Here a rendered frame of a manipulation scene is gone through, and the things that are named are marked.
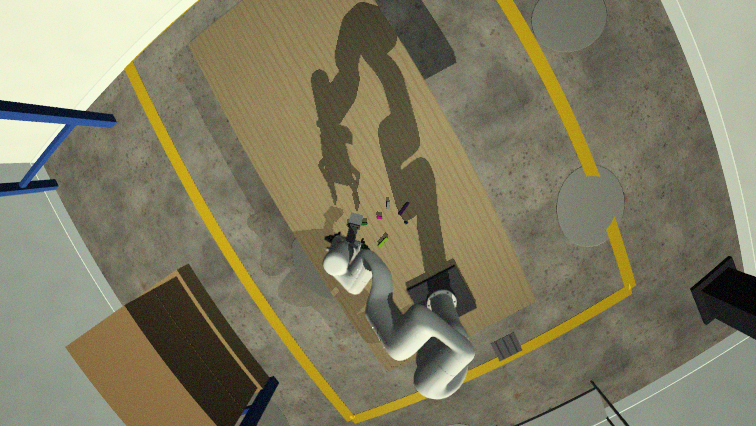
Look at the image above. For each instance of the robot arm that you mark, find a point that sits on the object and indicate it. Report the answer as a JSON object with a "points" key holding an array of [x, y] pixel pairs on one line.
{"points": [[438, 374]]}

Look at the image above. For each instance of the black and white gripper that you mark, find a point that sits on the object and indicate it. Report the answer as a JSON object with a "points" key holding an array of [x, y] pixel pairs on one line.
{"points": [[357, 246]]}

